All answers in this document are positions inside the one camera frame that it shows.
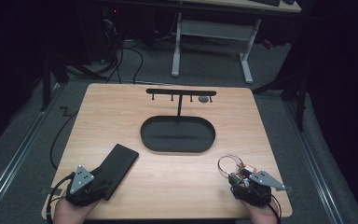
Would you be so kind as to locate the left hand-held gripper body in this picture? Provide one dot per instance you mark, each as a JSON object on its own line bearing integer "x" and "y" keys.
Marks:
{"x": 81, "y": 183}

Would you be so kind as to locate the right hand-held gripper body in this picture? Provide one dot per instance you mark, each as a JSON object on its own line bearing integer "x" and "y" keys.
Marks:
{"x": 256, "y": 189}

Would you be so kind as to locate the black phone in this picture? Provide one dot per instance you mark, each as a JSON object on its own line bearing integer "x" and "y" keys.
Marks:
{"x": 120, "y": 169}

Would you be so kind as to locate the person's right hand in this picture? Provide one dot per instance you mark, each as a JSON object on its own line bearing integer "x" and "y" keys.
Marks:
{"x": 259, "y": 214}

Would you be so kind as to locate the person's left hand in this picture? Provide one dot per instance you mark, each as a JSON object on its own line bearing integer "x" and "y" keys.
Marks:
{"x": 71, "y": 213}

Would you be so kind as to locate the black key stand with tray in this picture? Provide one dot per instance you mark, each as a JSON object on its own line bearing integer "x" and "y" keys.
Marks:
{"x": 177, "y": 134}

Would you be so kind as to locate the grey round disc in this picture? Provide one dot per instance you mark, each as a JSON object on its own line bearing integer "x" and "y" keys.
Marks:
{"x": 203, "y": 99}

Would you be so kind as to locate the dark metal stand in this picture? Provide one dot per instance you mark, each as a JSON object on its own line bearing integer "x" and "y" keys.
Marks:
{"x": 295, "y": 90}
{"x": 48, "y": 81}

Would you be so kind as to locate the black computer tower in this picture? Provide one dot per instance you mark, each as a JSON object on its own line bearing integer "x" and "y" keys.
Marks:
{"x": 101, "y": 31}

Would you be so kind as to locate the desk with white legs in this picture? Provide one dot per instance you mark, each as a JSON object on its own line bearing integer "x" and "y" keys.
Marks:
{"x": 213, "y": 29}

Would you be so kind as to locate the black keyboard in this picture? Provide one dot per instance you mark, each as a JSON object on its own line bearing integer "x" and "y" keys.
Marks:
{"x": 266, "y": 2}

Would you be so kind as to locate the metal floor rail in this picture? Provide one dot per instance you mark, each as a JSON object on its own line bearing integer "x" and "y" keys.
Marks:
{"x": 313, "y": 161}
{"x": 15, "y": 157}

